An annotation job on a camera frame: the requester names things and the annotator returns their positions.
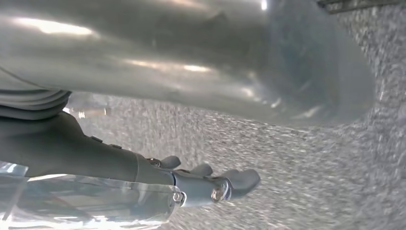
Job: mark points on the blue steel shelf rack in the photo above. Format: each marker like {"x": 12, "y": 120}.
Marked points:
{"x": 358, "y": 5}

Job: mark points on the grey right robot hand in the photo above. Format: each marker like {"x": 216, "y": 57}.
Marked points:
{"x": 190, "y": 47}

